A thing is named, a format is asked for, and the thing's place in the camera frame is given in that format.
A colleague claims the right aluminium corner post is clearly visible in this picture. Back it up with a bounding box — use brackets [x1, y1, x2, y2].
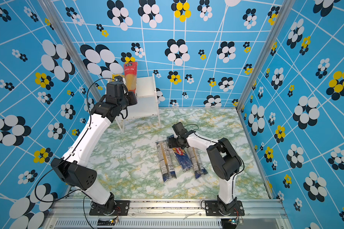
[236, 0, 295, 112]

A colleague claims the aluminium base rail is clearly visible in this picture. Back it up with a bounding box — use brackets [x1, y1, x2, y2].
[43, 199, 292, 229]

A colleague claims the yellow spaghetti bag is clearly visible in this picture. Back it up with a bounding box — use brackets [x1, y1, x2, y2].
[112, 74, 126, 84]

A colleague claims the white two-tier metal shelf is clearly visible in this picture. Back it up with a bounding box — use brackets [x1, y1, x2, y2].
[104, 73, 161, 134]

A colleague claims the clear noodle bag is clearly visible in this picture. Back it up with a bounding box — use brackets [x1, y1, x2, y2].
[156, 141, 176, 182]
[187, 147, 208, 179]

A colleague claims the aluminium corner post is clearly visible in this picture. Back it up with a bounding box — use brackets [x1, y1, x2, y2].
[236, 0, 295, 112]
[39, 1, 100, 113]

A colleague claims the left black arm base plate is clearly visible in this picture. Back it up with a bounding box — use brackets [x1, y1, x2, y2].
[89, 200, 131, 216]

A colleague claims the left aluminium corner post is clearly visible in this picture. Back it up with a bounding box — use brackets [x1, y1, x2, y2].
[39, 1, 100, 113]

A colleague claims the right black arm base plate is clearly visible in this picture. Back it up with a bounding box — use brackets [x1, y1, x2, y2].
[204, 200, 245, 217]

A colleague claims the dark blue spaghetti bag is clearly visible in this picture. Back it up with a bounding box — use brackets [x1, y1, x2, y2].
[172, 148, 193, 172]

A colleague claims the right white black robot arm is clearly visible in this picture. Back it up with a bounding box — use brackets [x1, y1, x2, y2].
[167, 122, 244, 215]

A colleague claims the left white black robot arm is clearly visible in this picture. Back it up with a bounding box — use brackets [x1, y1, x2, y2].
[51, 80, 137, 214]

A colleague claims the red spaghetti bag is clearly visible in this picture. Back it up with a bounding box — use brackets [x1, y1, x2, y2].
[124, 62, 138, 93]

